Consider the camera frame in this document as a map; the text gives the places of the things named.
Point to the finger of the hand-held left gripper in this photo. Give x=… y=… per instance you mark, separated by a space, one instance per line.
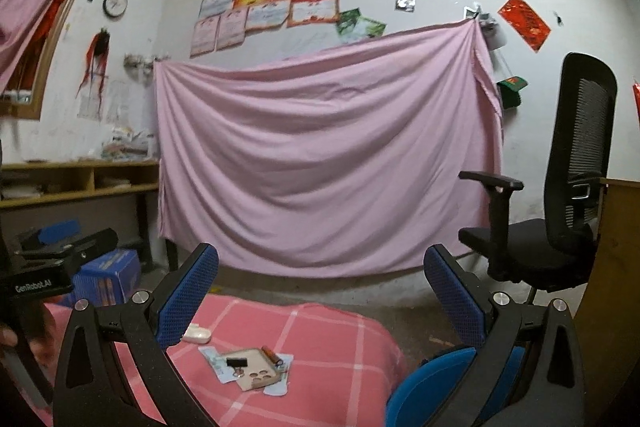
x=55 y=232
x=92 y=244

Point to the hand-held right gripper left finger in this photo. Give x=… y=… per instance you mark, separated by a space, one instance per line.
x=187 y=297

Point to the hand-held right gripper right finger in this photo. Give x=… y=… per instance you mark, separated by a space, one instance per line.
x=452 y=297

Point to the white oval object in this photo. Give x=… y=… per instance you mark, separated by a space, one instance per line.
x=196 y=333

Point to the black binder clip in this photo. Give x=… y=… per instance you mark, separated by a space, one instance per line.
x=237 y=362

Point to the blue plastic bucket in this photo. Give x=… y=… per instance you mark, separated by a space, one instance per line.
x=435 y=387

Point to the brown battery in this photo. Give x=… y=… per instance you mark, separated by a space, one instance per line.
x=272 y=354

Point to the beige phone case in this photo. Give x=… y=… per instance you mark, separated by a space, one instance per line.
x=260 y=379

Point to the person's left hand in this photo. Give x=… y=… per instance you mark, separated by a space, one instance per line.
x=48 y=327

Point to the blue cardboard box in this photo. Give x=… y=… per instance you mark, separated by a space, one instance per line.
x=112 y=277

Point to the wooden shelf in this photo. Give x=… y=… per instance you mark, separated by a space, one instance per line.
x=75 y=194

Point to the papers in shelf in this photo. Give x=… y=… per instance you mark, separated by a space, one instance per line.
x=20 y=190

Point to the stack of newspapers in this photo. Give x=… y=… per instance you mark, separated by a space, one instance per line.
x=130 y=146

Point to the pink plaid blanket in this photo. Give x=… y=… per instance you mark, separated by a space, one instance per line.
x=310 y=357

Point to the wooden board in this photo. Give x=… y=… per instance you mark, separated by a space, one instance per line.
x=615 y=282

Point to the red tassel decoration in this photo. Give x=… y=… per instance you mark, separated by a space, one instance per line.
x=95 y=57

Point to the black office chair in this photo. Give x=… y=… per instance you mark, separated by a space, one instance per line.
x=580 y=167

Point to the pink hanging sheet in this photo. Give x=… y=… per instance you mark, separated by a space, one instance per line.
x=325 y=157

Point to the green cap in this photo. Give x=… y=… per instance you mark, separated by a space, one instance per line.
x=512 y=92

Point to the white hanging bag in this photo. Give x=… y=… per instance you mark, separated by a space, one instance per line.
x=494 y=34

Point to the red hanging bag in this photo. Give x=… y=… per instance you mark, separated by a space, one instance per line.
x=637 y=99

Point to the green photo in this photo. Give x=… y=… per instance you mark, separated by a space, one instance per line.
x=347 y=21
x=371 y=28

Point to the black and white photo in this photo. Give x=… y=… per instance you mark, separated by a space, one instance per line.
x=405 y=0

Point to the paper wall calendar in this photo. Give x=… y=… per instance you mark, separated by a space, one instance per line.
x=110 y=104

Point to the wooden window frame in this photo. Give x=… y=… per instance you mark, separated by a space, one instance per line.
x=60 y=47

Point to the round wall clock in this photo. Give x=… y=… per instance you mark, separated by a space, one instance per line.
x=115 y=3

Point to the red wall poster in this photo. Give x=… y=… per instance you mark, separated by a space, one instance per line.
x=524 y=23

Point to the small black wall hook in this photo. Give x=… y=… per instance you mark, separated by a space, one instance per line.
x=558 y=19

